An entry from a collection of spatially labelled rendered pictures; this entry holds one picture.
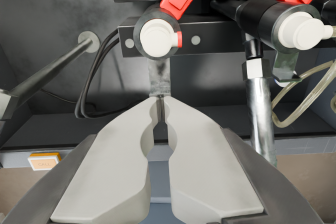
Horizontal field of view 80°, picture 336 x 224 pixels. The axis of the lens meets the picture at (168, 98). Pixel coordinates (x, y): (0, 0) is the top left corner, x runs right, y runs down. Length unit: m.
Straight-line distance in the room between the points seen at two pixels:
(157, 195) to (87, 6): 0.59
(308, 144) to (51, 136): 0.48
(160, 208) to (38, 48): 0.58
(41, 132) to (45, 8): 0.23
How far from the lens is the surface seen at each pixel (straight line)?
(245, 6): 0.19
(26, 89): 0.24
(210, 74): 0.43
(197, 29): 0.25
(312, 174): 2.33
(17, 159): 0.47
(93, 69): 0.25
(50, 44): 0.46
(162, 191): 0.75
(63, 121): 0.49
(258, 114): 0.18
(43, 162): 0.43
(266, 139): 0.18
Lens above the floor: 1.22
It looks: 61 degrees down
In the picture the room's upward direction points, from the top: 178 degrees clockwise
